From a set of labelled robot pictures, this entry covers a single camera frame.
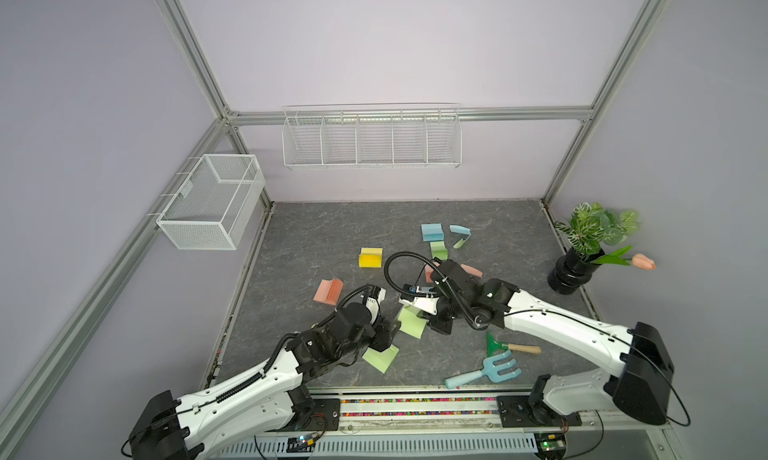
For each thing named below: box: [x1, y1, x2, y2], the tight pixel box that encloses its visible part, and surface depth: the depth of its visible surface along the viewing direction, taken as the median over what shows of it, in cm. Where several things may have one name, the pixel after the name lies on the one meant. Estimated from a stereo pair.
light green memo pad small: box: [430, 241, 449, 261], surface depth 109 cm
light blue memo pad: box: [421, 223, 444, 241], surface depth 114 cm
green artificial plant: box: [554, 202, 640, 261], surface depth 82 cm
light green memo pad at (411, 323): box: [397, 305, 428, 340], surface depth 78 cm
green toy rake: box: [486, 331, 542, 357], surface depth 86 cm
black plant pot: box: [547, 246, 605, 295], surface depth 91 cm
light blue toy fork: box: [445, 350, 522, 389], surface depth 81 cm
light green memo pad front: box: [361, 344, 400, 374], surface depth 83 cm
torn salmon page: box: [460, 264, 483, 278], surface depth 101 cm
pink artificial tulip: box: [592, 245, 656, 270], surface depth 75 cm
